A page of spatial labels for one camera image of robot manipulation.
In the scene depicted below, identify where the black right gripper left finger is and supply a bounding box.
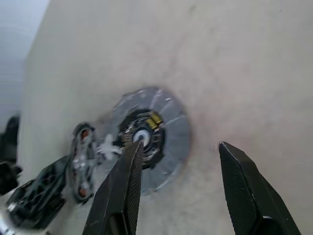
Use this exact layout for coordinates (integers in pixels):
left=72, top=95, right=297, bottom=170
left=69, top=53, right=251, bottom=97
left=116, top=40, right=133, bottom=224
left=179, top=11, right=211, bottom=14
left=82, top=140, right=144, bottom=235

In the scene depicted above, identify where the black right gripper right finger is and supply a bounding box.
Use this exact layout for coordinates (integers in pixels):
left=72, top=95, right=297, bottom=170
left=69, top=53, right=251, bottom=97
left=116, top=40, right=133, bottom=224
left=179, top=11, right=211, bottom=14
left=218, top=141, right=303, bottom=235

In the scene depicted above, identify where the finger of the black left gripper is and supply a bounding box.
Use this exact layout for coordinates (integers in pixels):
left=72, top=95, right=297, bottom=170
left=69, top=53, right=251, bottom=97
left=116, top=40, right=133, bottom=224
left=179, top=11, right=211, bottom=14
left=0, top=117, right=23, bottom=196
left=6, top=156, right=73, bottom=230

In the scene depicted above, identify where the copper wound motor stator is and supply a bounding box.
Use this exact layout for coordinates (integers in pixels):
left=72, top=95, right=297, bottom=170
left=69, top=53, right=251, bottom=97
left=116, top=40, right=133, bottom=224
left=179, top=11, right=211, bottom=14
left=69, top=122, right=99, bottom=204

